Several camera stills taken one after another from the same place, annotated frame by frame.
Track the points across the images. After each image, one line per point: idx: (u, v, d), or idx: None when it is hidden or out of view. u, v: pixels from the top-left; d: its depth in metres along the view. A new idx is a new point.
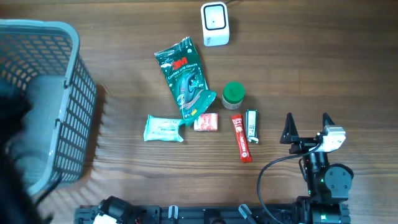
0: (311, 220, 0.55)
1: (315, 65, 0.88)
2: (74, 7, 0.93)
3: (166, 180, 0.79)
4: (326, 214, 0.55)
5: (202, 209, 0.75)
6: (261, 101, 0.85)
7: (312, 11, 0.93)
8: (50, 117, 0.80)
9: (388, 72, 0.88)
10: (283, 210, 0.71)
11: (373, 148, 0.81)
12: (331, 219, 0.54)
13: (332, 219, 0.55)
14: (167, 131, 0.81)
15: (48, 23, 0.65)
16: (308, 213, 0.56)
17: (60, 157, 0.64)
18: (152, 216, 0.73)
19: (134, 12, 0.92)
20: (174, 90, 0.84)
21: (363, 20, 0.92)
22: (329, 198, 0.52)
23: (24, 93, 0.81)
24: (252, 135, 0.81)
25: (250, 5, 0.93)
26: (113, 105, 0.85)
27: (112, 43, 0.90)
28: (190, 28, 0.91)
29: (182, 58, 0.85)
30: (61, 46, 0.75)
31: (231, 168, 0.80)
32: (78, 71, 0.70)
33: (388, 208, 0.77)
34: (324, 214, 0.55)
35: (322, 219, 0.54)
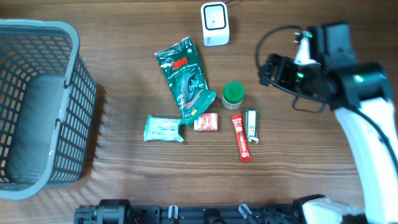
0: (341, 89, 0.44)
1: None
2: (74, 7, 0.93)
3: (167, 180, 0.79)
4: (361, 74, 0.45)
5: (202, 209, 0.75)
6: (261, 101, 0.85)
7: (313, 11, 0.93)
8: (50, 117, 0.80)
9: (388, 72, 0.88)
10: (284, 214, 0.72)
11: None
12: (365, 80, 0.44)
13: (370, 79, 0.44)
14: (168, 131, 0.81)
15: (48, 23, 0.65)
16: (333, 81, 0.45)
17: (60, 157, 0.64)
18: (152, 216, 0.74)
19: (134, 12, 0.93)
20: (174, 90, 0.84)
21: (364, 20, 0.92)
22: (318, 40, 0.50)
23: (23, 93, 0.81)
24: (252, 135, 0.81)
25: (250, 5, 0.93)
26: (113, 105, 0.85)
27: (112, 43, 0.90)
28: (190, 28, 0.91)
29: (182, 58, 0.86)
30: (61, 46, 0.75)
31: (231, 168, 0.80)
32: (78, 71, 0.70)
33: None
34: (357, 75, 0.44)
35: (359, 79, 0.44)
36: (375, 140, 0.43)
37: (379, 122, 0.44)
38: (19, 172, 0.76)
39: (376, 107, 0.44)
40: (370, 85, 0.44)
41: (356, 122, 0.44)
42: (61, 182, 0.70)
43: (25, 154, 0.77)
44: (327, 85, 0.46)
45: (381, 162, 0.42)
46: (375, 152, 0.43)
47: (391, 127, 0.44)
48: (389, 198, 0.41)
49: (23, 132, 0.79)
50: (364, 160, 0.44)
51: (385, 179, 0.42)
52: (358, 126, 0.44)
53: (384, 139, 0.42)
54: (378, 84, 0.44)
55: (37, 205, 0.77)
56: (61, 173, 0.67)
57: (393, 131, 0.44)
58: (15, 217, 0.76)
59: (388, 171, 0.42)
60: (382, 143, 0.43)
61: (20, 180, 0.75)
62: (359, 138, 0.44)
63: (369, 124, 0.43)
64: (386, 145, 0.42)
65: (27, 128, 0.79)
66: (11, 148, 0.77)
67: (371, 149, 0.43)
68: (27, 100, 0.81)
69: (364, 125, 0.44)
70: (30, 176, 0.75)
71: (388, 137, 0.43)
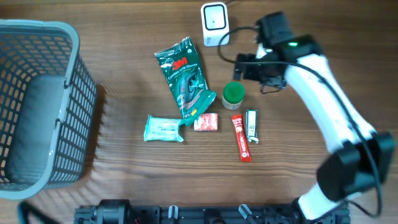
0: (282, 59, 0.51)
1: None
2: (74, 7, 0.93)
3: (167, 180, 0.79)
4: (296, 42, 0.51)
5: (202, 209, 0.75)
6: (261, 101, 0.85)
7: (312, 11, 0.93)
8: (50, 117, 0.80)
9: (388, 72, 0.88)
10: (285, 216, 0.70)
11: None
12: (301, 47, 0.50)
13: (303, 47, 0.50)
14: (168, 131, 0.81)
15: (48, 23, 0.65)
16: (275, 52, 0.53)
17: (60, 157, 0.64)
18: (152, 216, 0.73)
19: (134, 12, 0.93)
20: (174, 90, 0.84)
21: (363, 20, 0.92)
22: (263, 27, 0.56)
23: (23, 93, 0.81)
24: (252, 135, 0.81)
25: (250, 5, 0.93)
26: (113, 105, 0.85)
27: (112, 43, 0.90)
28: (190, 28, 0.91)
29: (182, 58, 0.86)
30: (61, 46, 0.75)
31: (231, 168, 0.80)
32: (78, 71, 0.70)
33: (388, 209, 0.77)
34: (291, 43, 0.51)
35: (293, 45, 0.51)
36: (316, 82, 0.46)
37: (316, 69, 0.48)
38: (19, 172, 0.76)
39: (313, 60, 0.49)
40: (305, 50, 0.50)
41: (297, 72, 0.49)
42: (61, 182, 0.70)
43: (25, 154, 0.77)
44: (271, 56, 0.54)
45: (324, 94, 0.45)
46: (317, 90, 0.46)
47: (326, 73, 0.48)
48: (337, 122, 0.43)
49: (23, 132, 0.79)
50: (310, 101, 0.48)
51: (330, 108, 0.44)
52: (300, 75, 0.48)
53: (321, 79, 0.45)
54: (311, 48, 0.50)
55: (37, 205, 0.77)
56: (61, 173, 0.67)
57: (328, 73, 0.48)
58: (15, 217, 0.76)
59: (330, 99, 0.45)
60: (322, 83, 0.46)
61: (20, 180, 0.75)
62: (304, 86, 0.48)
63: (308, 71, 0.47)
64: (324, 83, 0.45)
65: (27, 128, 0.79)
66: (11, 148, 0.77)
67: (314, 90, 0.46)
68: (27, 100, 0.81)
69: (304, 72, 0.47)
70: (30, 176, 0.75)
71: (326, 78, 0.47)
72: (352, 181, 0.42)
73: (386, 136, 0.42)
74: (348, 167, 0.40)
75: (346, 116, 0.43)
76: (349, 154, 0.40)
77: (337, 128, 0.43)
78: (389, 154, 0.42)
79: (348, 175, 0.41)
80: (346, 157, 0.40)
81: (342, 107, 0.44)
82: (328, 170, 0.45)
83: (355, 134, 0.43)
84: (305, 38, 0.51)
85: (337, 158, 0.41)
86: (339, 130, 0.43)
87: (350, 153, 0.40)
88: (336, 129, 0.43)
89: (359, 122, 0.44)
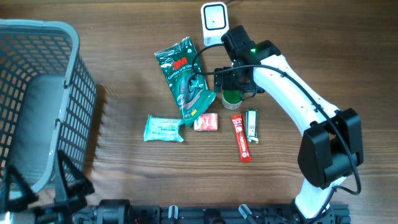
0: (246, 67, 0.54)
1: (315, 65, 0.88)
2: (74, 7, 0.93)
3: (167, 180, 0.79)
4: (256, 48, 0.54)
5: (202, 209, 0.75)
6: (261, 101, 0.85)
7: (312, 11, 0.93)
8: (49, 117, 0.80)
9: (388, 71, 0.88)
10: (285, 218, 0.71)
11: (373, 148, 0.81)
12: (260, 51, 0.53)
13: (262, 51, 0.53)
14: (168, 131, 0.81)
15: (48, 23, 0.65)
16: (240, 59, 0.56)
17: None
18: (152, 216, 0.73)
19: (134, 12, 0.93)
20: (174, 90, 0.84)
21: (363, 20, 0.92)
22: (228, 40, 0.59)
23: (23, 93, 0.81)
24: (252, 135, 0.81)
25: (250, 5, 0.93)
26: (114, 105, 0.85)
27: (112, 43, 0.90)
28: (190, 28, 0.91)
29: (182, 58, 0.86)
30: (61, 46, 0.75)
31: (231, 168, 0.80)
32: (78, 71, 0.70)
33: (388, 209, 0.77)
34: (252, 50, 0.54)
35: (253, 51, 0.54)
36: (278, 77, 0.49)
37: (276, 67, 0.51)
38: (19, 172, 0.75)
39: (272, 59, 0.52)
40: (263, 54, 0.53)
41: (261, 73, 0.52)
42: None
43: (25, 154, 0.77)
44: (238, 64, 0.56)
45: (288, 86, 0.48)
46: (281, 85, 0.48)
47: (287, 68, 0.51)
48: (303, 108, 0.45)
49: (23, 132, 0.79)
50: (282, 99, 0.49)
51: (296, 97, 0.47)
52: (263, 74, 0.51)
53: (283, 73, 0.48)
54: (270, 51, 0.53)
55: None
56: None
57: (288, 66, 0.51)
58: None
59: (295, 91, 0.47)
60: (284, 78, 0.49)
61: None
62: (268, 83, 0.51)
63: (268, 69, 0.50)
64: (286, 76, 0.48)
65: (27, 128, 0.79)
66: (11, 148, 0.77)
67: (278, 84, 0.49)
68: (27, 100, 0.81)
69: (266, 71, 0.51)
70: (30, 176, 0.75)
71: (288, 73, 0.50)
72: (327, 160, 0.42)
73: (351, 110, 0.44)
74: (319, 145, 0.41)
75: (311, 101, 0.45)
76: (317, 132, 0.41)
77: (305, 114, 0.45)
78: (358, 126, 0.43)
79: (321, 154, 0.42)
80: (317, 137, 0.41)
81: (306, 94, 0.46)
82: (305, 156, 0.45)
83: (322, 116, 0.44)
84: (263, 44, 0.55)
85: (306, 140, 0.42)
86: (307, 116, 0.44)
87: (319, 134, 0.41)
88: (304, 114, 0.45)
89: (324, 106, 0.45)
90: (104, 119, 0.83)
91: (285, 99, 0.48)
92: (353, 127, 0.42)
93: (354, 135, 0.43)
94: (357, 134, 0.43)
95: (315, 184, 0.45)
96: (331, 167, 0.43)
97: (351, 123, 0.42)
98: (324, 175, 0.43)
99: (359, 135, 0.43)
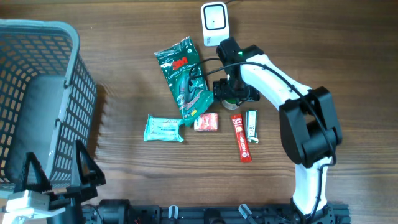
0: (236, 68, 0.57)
1: (315, 65, 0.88)
2: (74, 7, 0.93)
3: (167, 180, 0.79)
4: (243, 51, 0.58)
5: (202, 209, 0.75)
6: (260, 101, 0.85)
7: (312, 11, 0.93)
8: (49, 117, 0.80)
9: (388, 71, 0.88)
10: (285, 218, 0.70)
11: (372, 148, 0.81)
12: (247, 53, 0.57)
13: (248, 53, 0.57)
14: (168, 131, 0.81)
15: (48, 23, 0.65)
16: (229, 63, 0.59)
17: (60, 157, 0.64)
18: (152, 217, 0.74)
19: (134, 12, 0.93)
20: (174, 89, 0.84)
21: (363, 20, 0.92)
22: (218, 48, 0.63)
23: (23, 93, 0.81)
24: (252, 135, 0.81)
25: (250, 5, 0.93)
26: (114, 105, 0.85)
27: (112, 43, 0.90)
28: (190, 28, 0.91)
29: (182, 58, 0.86)
30: (61, 46, 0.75)
31: (231, 168, 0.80)
32: (78, 71, 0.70)
33: (388, 209, 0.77)
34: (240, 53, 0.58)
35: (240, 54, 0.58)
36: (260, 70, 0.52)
37: (258, 61, 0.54)
38: (18, 172, 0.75)
39: (255, 57, 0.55)
40: (250, 54, 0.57)
41: (245, 69, 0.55)
42: (61, 182, 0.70)
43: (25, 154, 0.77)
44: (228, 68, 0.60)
45: (267, 76, 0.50)
46: (260, 76, 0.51)
47: (268, 62, 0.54)
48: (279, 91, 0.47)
49: (23, 132, 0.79)
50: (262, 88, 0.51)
51: (273, 83, 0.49)
52: (247, 70, 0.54)
53: (263, 65, 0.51)
54: (255, 53, 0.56)
55: None
56: (61, 173, 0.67)
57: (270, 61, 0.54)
58: None
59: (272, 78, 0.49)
60: (264, 69, 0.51)
61: None
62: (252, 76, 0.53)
63: (250, 63, 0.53)
64: (266, 68, 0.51)
65: (27, 128, 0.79)
66: (11, 148, 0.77)
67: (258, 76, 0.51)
68: (27, 100, 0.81)
69: (249, 66, 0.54)
70: None
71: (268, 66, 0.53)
72: (303, 135, 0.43)
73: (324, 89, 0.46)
74: (293, 119, 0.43)
75: (286, 84, 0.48)
76: (291, 107, 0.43)
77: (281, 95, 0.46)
78: (331, 103, 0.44)
79: (296, 128, 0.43)
80: (290, 111, 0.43)
81: (282, 79, 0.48)
82: (286, 139, 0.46)
83: (296, 96, 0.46)
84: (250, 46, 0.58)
85: (283, 117, 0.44)
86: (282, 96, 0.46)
87: (292, 109, 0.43)
88: (280, 96, 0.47)
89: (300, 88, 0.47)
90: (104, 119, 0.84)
91: (265, 87, 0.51)
92: (325, 103, 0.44)
93: (328, 111, 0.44)
94: (331, 109, 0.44)
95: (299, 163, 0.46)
96: (309, 142, 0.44)
97: (324, 99, 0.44)
98: (305, 152, 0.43)
99: (333, 112, 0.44)
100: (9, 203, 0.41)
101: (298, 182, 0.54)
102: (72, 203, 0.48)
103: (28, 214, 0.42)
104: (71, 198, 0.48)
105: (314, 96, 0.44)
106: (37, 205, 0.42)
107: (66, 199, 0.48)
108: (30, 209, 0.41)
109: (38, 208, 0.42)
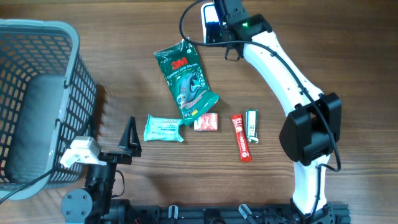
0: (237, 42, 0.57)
1: (316, 65, 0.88)
2: (74, 7, 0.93)
3: (167, 180, 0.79)
4: (248, 23, 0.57)
5: (202, 209, 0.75)
6: (260, 101, 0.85)
7: (312, 11, 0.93)
8: (49, 117, 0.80)
9: (388, 71, 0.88)
10: (285, 218, 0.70)
11: (373, 148, 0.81)
12: (252, 28, 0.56)
13: (254, 27, 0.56)
14: (167, 131, 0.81)
15: (48, 23, 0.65)
16: (231, 32, 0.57)
17: (60, 157, 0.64)
18: (152, 217, 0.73)
19: (134, 12, 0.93)
20: (174, 89, 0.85)
21: (363, 20, 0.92)
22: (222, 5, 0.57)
23: (23, 93, 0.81)
24: (252, 135, 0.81)
25: (250, 5, 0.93)
26: (113, 105, 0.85)
27: (112, 43, 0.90)
28: (190, 28, 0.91)
29: (182, 58, 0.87)
30: (61, 46, 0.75)
31: (231, 168, 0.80)
32: (78, 71, 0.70)
33: (388, 209, 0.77)
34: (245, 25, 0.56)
35: (245, 26, 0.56)
36: (268, 55, 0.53)
37: (267, 44, 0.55)
38: (19, 172, 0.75)
39: (262, 35, 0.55)
40: (255, 29, 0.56)
41: (252, 50, 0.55)
42: (61, 182, 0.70)
43: (25, 154, 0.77)
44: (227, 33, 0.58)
45: (275, 65, 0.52)
46: (270, 63, 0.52)
47: (276, 46, 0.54)
48: (289, 89, 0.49)
49: (23, 132, 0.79)
50: (268, 75, 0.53)
51: (282, 76, 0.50)
52: (253, 51, 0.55)
53: (272, 53, 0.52)
54: (262, 29, 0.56)
55: (37, 205, 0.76)
56: (61, 173, 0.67)
57: (278, 46, 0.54)
58: (14, 217, 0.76)
59: (283, 71, 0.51)
60: (274, 57, 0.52)
61: (20, 180, 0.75)
62: (258, 59, 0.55)
63: (259, 47, 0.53)
64: (275, 56, 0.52)
65: (27, 128, 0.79)
66: (11, 147, 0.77)
67: (265, 61, 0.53)
68: (27, 100, 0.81)
69: (257, 48, 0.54)
70: (29, 176, 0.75)
71: (277, 51, 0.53)
72: (306, 139, 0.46)
73: (334, 94, 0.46)
74: (301, 127, 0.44)
75: (297, 84, 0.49)
76: (300, 116, 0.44)
77: (290, 94, 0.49)
78: (338, 109, 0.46)
79: (301, 134, 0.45)
80: (299, 119, 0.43)
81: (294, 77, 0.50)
82: (286, 137, 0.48)
83: (306, 99, 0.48)
84: (257, 18, 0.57)
85: (290, 122, 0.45)
86: (290, 96, 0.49)
87: (301, 116, 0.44)
88: (287, 95, 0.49)
89: (310, 89, 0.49)
90: (103, 119, 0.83)
91: (272, 76, 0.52)
92: (334, 110, 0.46)
93: (334, 116, 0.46)
94: (336, 115, 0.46)
95: (295, 159, 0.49)
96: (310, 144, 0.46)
97: (333, 106, 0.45)
98: (303, 153, 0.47)
99: (337, 117, 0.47)
100: (74, 141, 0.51)
101: (296, 182, 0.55)
102: (115, 160, 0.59)
103: (83, 155, 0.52)
104: (114, 157, 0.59)
105: (324, 102, 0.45)
106: (92, 150, 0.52)
107: (110, 157, 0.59)
108: (87, 150, 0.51)
109: (93, 154, 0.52)
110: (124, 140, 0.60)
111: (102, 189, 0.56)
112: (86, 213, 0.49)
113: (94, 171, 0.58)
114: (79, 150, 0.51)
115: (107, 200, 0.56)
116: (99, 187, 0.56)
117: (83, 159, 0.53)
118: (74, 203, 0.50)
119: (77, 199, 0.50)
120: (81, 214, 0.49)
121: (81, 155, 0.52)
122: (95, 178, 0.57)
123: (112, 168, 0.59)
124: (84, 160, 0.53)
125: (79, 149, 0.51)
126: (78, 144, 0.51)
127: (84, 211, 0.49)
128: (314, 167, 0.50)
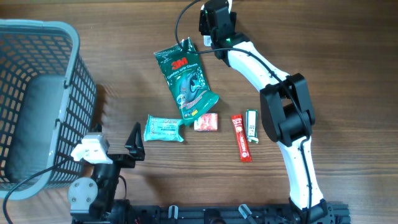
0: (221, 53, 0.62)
1: (316, 65, 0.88)
2: (74, 7, 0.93)
3: (166, 180, 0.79)
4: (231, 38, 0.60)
5: (202, 209, 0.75)
6: None
7: (312, 11, 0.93)
8: (49, 117, 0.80)
9: (388, 72, 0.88)
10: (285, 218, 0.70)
11: (372, 149, 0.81)
12: (234, 42, 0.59)
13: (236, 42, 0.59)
14: (167, 131, 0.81)
15: (48, 23, 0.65)
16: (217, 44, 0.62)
17: (60, 157, 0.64)
18: (152, 217, 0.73)
19: (134, 12, 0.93)
20: (174, 89, 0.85)
21: (362, 20, 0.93)
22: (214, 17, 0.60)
23: (23, 93, 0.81)
24: (252, 135, 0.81)
25: (250, 5, 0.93)
26: (113, 105, 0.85)
27: (112, 43, 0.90)
28: (190, 28, 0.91)
29: (182, 59, 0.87)
30: (61, 46, 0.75)
31: (231, 168, 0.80)
32: (78, 71, 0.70)
33: (388, 209, 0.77)
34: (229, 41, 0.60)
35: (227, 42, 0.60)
36: (245, 56, 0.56)
37: (244, 48, 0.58)
38: (19, 172, 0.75)
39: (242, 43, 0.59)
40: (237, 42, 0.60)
41: (232, 55, 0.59)
42: (61, 182, 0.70)
43: (25, 154, 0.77)
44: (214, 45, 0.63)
45: (250, 62, 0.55)
46: (246, 62, 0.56)
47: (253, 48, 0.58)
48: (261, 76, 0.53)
49: (23, 132, 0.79)
50: (247, 73, 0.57)
51: (255, 68, 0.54)
52: (233, 56, 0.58)
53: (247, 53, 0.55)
54: (242, 40, 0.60)
55: (37, 205, 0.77)
56: (61, 173, 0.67)
57: (252, 46, 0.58)
58: (14, 217, 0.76)
59: (257, 65, 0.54)
60: (249, 56, 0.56)
61: (20, 180, 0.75)
62: (238, 61, 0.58)
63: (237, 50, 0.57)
64: (251, 55, 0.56)
65: (27, 128, 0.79)
66: (11, 147, 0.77)
67: (243, 61, 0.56)
68: (27, 100, 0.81)
69: (236, 53, 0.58)
70: (29, 176, 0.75)
71: (252, 52, 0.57)
72: (279, 115, 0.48)
73: (300, 74, 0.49)
74: (271, 102, 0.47)
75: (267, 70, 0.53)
76: (268, 92, 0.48)
77: (262, 80, 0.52)
78: (306, 88, 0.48)
79: (273, 110, 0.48)
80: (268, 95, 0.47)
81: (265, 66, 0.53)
82: (265, 118, 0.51)
83: (275, 81, 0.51)
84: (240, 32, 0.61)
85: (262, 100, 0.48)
86: (262, 82, 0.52)
87: (270, 93, 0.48)
88: (260, 81, 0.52)
89: (278, 73, 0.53)
90: (102, 119, 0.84)
91: (249, 72, 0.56)
92: (301, 88, 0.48)
93: (303, 95, 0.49)
94: (305, 93, 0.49)
95: (276, 140, 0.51)
96: (283, 122, 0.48)
97: (300, 84, 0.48)
98: (280, 130, 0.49)
99: (306, 96, 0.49)
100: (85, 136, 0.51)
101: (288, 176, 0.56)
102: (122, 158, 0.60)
103: (93, 149, 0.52)
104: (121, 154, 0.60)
105: (291, 81, 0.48)
106: (102, 144, 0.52)
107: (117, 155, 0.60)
108: (97, 145, 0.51)
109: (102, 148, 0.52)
110: (130, 140, 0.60)
111: (106, 185, 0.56)
112: (91, 200, 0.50)
113: (99, 169, 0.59)
114: (89, 145, 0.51)
115: (112, 196, 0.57)
116: (104, 183, 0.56)
117: (91, 154, 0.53)
118: (82, 190, 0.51)
119: (84, 186, 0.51)
120: (86, 201, 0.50)
121: (90, 150, 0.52)
122: (101, 175, 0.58)
123: (117, 167, 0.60)
124: (93, 155, 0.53)
125: (89, 144, 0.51)
126: (87, 139, 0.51)
127: (89, 197, 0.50)
128: (296, 148, 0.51)
